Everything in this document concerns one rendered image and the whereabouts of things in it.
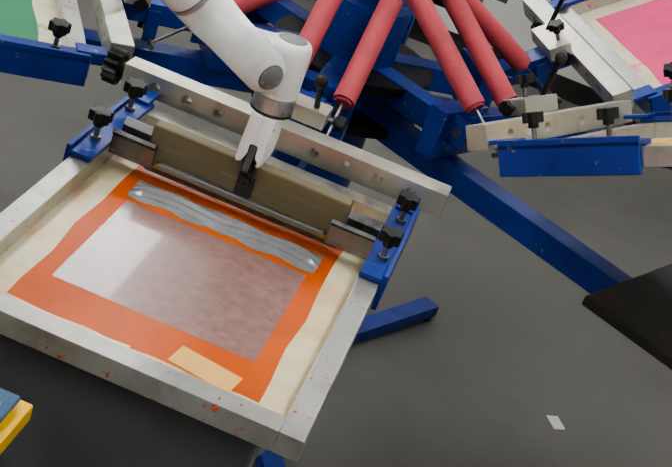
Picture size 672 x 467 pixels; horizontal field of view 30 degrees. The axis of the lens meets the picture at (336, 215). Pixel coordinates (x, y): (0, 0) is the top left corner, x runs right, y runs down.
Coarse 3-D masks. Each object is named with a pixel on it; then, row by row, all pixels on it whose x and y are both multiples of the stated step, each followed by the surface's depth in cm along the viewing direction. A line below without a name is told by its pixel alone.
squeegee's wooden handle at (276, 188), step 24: (168, 144) 225; (192, 144) 223; (216, 144) 224; (192, 168) 225; (216, 168) 224; (240, 168) 223; (264, 168) 222; (264, 192) 224; (288, 192) 223; (312, 192) 221; (312, 216) 223; (336, 216) 222
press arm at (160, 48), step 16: (96, 32) 283; (144, 48) 284; (160, 48) 287; (176, 48) 290; (96, 64) 283; (160, 64) 287; (176, 64) 288; (192, 64) 289; (208, 80) 292; (224, 80) 293; (240, 80) 294
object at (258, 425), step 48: (48, 192) 206; (336, 192) 239; (0, 240) 190; (48, 336) 175; (96, 336) 177; (336, 336) 196; (144, 384) 174; (192, 384) 174; (240, 432) 173; (288, 432) 172
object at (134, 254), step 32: (192, 192) 228; (96, 224) 209; (128, 224) 212; (160, 224) 215; (192, 224) 219; (64, 256) 198; (96, 256) 201; (128, 256) 204; (160, 256) 207; (192, 256) 210; (32, 288) 188; (64, 288) 190; (96, 288) 193; (128, 288) 196; (160, 288) 199; (96, 320) 186; (128, 320) 189
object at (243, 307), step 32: (256, 224) 226; (224, 256) 213; (256, 256) 216; (192, 288) 201; (224, 288) 204; (256, 288) 208; (288, 288) 211; (320, 288) 214; (160, 320) 191; (192, 320) 194; (224, 320) 197; (256, 320) 199; (288, 320) 202; (160, 352) 184; (224, 352) 189; (256, 352) 192; (256, 384) 185
